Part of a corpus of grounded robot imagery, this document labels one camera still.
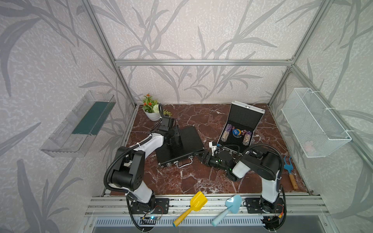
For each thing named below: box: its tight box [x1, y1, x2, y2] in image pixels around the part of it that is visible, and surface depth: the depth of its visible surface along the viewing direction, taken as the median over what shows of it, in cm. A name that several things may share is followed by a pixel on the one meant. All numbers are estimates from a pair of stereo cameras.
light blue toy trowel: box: [211, 194, 243, 227], surface depth 75 cm
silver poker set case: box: [216, 100, 266, 155], surface depth 99 cm
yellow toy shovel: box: [172, 191, 208, 228], surface depth 76 cm
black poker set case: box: [155, 125, 205, 168], surface depth 90 cm
